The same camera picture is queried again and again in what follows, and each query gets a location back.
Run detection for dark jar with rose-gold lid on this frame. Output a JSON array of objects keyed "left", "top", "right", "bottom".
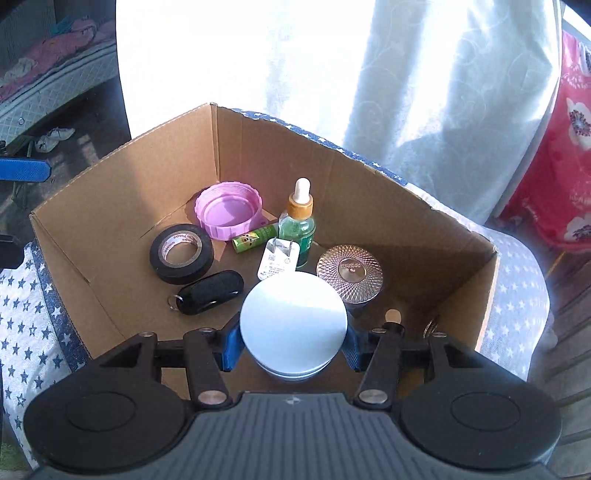
[{"left": 316, "top": 244, "right": 385, "bottom": 317}]

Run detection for pink plastic lid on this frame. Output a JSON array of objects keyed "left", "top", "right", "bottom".
[{"left": 194, "top": 182, "right": 264, "bottom": 242}]

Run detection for black car charger gold tip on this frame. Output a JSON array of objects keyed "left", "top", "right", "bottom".
[{"left": 384, "top": 309, "right": 444, "bottom": 336}]

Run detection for green dropper bottle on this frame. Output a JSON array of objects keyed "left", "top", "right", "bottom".
[{"left": 278, "top": 177, "right": 317, "bottom": 269}]

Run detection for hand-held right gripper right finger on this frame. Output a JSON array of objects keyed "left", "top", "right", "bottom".
[{"left": 342, "top": 322, "right": 485, "bottom": 411}]

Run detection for quilted grey mattress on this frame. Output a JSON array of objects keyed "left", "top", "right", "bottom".
[{"left": 0, "top": 0, "right": 120, "bottom": 145}]

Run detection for blue white star blanket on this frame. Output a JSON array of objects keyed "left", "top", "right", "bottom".
[{"left": 0, "top": 110, "right": 553, "bottom": 468}]

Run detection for black electrical tape roll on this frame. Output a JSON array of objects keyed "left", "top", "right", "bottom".
[{"left": 148, "top": 223, "right": 215, "bottom": 285}]

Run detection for white charger plug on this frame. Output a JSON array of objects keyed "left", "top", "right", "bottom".
[{"left": 257, "top": 237, "right": 301, "bottom": 281}]

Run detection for brown cardboard box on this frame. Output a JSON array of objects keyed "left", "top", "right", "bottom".
[{"left": 29, "top": 102, "right": 502, "bottom": 403}]

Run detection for black key fob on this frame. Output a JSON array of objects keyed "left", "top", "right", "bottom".
[{"left": 166, "top": 270, "right": 245, "bottom": 317}]

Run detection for green lip balm tube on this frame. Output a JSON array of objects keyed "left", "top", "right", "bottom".
[{"left": 231, "top": 223, "right": 279, "bottom": 255}]

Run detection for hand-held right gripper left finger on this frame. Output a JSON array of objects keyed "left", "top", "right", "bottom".
[{"left": 99, "top": 319, "right": 243, "bottom": 410}]

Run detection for pink clothes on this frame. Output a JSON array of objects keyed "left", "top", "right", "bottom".
[{"left": 0, "top": 17, "right": 100, "bottom": 101}]

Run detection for red floral blanket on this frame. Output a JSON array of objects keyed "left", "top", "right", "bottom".
[{"left": 500, "top": 28, "right": 591, "bottom": 254}]

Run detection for white lace curtain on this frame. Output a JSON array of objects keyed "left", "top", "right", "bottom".
[{"left": 115, "top": 0, "right": 563, "bottom": 224}]

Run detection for white bottle with green label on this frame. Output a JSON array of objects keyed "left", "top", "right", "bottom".
[{"left": 239, "top": 271, "right": 348, "bottom": 383}]

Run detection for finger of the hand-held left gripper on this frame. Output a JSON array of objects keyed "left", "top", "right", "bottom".
[
  {"left": 0, "top": 233, "right": 27, "bottom": 269},
  {"left": 0, "top": 156, "right": 52, "bottom": 182}
]

